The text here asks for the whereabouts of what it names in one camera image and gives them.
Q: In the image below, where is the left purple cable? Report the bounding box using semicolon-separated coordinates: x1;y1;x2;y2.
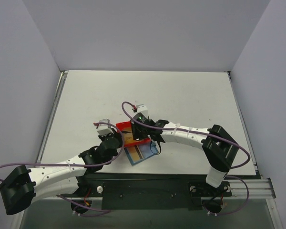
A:
0;121;124;217

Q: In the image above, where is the right aluminium side rail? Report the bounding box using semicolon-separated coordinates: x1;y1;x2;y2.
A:
226;71;262;177

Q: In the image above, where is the purple cable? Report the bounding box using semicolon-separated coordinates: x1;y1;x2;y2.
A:
0;121;124;217
121;102;251;217

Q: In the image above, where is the aluminium side rail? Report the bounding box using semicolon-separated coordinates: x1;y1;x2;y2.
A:
36;71;69;164
226;71;262;177

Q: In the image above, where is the blue leather card holder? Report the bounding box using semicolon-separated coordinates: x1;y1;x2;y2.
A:
124;142;160;166

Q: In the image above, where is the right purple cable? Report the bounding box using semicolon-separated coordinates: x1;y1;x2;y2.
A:
121;102;251;217

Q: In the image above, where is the red plastic bin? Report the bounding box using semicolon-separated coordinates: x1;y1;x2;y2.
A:
116;121;151;147

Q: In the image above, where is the left aluminium side rail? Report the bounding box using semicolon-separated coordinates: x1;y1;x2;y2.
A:
36;71;69;164

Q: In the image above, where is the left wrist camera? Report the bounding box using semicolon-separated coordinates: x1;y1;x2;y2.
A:
96;119;112;136

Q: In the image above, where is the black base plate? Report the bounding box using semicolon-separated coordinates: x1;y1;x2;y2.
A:
62;172;232;210

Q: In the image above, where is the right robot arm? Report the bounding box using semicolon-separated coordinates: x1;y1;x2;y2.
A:
131;113;238;195

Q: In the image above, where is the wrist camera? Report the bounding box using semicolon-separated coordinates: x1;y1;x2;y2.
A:
133;104;149;118
96;119;112;136

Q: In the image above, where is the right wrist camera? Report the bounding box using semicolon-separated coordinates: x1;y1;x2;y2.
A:
133;104;149;118

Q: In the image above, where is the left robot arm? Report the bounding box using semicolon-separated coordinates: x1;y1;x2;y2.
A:
0;127;124;215

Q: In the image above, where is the aluminium front rail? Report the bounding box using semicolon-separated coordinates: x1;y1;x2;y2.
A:
31;177;275;203

